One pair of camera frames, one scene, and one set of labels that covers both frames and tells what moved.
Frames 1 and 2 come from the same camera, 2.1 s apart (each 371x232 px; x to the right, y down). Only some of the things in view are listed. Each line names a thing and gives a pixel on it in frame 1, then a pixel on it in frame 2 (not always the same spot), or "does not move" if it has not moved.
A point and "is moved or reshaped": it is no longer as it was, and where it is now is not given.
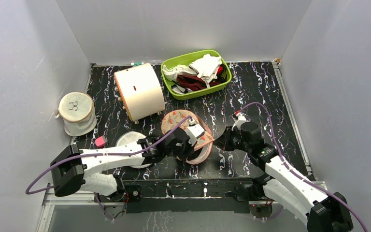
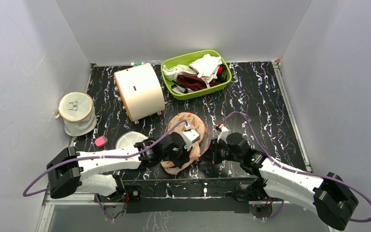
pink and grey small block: (100, 142) does not move
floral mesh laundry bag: (204, 144) is moved or reshaped
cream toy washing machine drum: (141, 90) does not move
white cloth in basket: (206, 67) does not move
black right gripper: (230, 139) to (213, 153)
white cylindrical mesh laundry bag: (77, 110) does not move
